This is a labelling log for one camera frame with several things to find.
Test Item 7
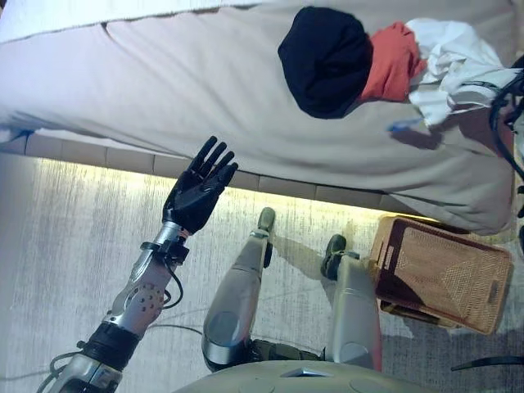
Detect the upholstered bed base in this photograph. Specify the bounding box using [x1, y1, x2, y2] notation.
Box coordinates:
[23, 132, 445, 225]

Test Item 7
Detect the grey striped rug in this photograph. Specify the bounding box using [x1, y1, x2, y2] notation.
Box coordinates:
[0, 155, 524, 393]

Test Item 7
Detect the grey robot torso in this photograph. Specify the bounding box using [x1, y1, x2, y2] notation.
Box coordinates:
[171, 337, 445, 393]

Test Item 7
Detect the blue tape piece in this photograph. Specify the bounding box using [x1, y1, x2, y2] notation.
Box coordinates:
[387, 117, 423, 133]

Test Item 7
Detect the white garment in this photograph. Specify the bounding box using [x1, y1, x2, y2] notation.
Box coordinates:
[403, 16, 515, 129]

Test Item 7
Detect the brown wicker basket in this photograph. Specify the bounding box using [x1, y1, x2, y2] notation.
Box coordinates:
[368, 215, 515, 337]

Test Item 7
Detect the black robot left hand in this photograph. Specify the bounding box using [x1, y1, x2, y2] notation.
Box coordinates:
[162, 136, 240, 235]

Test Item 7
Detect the black garment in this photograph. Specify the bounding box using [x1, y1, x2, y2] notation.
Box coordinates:
[277, 7, 375, 120]

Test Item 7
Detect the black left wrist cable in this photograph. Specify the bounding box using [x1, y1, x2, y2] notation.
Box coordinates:
[162, 264, 184, 311]

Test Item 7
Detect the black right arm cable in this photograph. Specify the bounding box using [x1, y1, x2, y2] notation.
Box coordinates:
[488, 65, 524, 183]

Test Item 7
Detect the red garment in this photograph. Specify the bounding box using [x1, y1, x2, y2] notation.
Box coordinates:
[358, 20, 429, 103]

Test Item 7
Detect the bed with beige cover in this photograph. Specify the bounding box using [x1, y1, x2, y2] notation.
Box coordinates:
[0, 0, 517, 237]

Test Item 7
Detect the white textured blanket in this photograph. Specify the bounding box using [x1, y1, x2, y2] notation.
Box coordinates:
[0, 0, 246, 44]

